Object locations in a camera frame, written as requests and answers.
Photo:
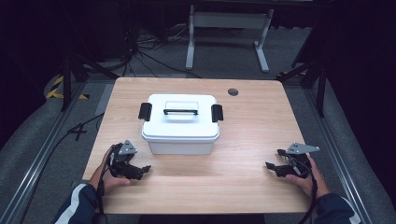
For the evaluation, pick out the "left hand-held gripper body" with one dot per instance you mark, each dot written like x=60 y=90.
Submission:
x=123 y=163

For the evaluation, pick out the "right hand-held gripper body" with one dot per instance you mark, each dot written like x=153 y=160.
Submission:
x=295 y=161

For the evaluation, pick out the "white plastic storage box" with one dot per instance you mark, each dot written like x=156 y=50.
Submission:
x=180 y=147

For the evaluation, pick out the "white storage box lid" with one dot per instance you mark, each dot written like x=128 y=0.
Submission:
x=180 y=126

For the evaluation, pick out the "black box latch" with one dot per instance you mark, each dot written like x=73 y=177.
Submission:
x=145 y=111
x=217 y=113

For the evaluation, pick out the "person's left hand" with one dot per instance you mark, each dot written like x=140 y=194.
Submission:
x=110 y=182

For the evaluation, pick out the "person's right hand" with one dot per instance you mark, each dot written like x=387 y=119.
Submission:
x=309 y=183

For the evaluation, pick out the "black tripod stand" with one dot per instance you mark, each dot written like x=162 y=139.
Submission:
x=67 y=81
x=320 y=84

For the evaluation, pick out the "grey table grommet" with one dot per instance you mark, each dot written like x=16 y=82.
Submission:
x=233 y=91

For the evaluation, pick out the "yellow black floor tape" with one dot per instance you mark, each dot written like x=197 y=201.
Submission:
x=57 y=88

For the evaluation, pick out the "aluminium floor rail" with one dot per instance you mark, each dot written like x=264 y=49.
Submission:
x=339 y=161
x=34 y=168

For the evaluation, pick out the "white metal desk frame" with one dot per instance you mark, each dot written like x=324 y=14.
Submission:
x=229 y=20

